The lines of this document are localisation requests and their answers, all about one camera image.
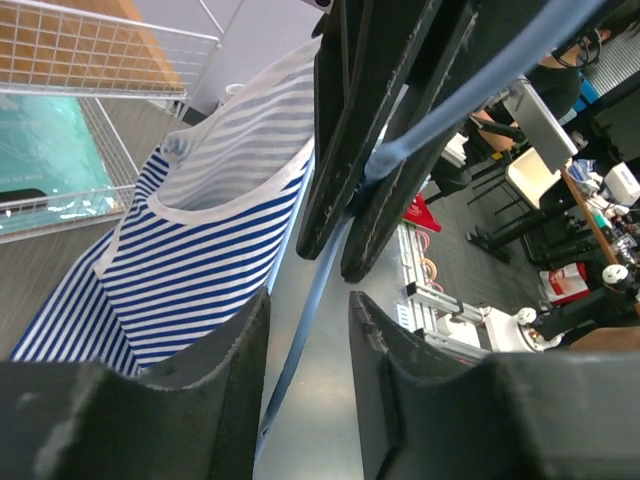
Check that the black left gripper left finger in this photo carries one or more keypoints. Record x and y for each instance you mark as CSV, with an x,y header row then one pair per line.
x,y
194,415

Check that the white background chair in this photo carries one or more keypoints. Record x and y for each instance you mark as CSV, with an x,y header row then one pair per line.
x,y
527,176

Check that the grey laptop on desk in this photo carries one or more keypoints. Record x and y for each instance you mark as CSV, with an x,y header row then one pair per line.
x,y
538,124

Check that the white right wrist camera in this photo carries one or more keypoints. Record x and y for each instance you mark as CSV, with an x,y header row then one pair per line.
x,y
323,5

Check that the light blue wire hanger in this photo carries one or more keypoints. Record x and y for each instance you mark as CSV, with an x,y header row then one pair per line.
x,y
557,22

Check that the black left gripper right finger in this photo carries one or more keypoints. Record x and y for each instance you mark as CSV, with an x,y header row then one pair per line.
x,y
426,414

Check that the teal box with handle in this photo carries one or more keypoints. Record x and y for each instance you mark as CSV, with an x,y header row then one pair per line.
x,y
51,169

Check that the blue white striped tank top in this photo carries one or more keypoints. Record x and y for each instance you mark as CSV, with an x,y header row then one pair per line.
x,y
209,215

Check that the red white bag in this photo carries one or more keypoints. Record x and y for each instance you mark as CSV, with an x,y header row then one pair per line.
x,y
565,285

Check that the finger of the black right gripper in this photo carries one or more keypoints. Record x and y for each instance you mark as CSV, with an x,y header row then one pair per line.
x,y
415,165
370,50

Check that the seated person in black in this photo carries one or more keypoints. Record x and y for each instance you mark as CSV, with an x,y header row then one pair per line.
x,y
558,84

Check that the white wire shelf rack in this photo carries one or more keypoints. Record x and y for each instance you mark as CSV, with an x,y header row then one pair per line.
x,y
98,50

